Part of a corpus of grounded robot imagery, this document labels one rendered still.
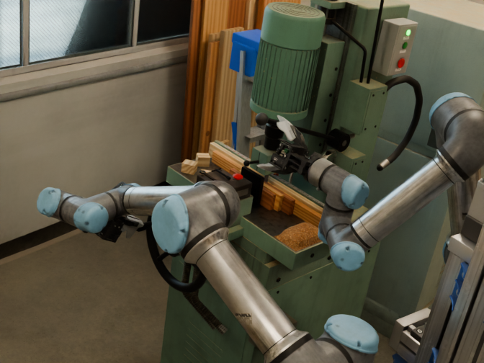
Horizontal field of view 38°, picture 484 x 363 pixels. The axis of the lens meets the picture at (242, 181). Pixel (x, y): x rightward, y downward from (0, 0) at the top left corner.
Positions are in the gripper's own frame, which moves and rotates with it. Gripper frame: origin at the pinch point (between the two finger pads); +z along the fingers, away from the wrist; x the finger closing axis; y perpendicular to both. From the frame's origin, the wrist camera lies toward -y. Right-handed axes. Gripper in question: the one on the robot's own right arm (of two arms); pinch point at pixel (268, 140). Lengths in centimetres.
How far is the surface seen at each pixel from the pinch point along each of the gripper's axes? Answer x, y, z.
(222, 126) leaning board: 31, -112, 120
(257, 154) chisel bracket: 8.8, -14.1, 13.1
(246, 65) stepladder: -8, -65, 77
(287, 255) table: 27.8, -8.2, -15.7
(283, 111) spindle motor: -7.5, -8.8, 5.9
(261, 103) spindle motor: -7.4, -5.0, 11.5
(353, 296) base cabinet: 49, -66, -10
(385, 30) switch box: -40, -32, 0
